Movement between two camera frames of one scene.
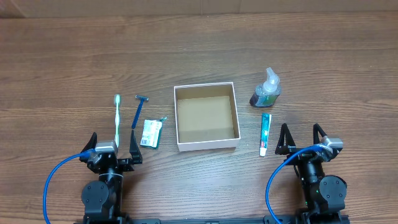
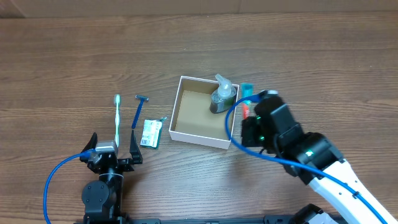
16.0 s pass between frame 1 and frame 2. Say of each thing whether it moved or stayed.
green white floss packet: stayed
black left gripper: stayed
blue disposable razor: stayed
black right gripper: moved
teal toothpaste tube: moved
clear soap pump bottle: moved
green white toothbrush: stayed
